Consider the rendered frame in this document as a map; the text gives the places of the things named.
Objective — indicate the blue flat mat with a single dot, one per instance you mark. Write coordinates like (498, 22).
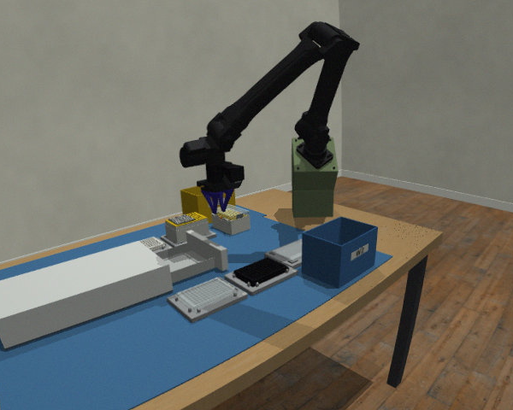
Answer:
(126, 358)

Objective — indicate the blue open-top bin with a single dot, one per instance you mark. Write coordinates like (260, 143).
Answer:
(348, 252)

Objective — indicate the yellow open bin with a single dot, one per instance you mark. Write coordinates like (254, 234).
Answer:
(197, 202)

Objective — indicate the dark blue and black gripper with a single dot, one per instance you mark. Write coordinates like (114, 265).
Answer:
(215, 191)

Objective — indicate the white multi-well plate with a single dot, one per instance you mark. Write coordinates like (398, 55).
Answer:
(205, 294)
(152, 243)

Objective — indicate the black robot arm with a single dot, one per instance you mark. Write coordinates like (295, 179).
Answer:
(224, 131)

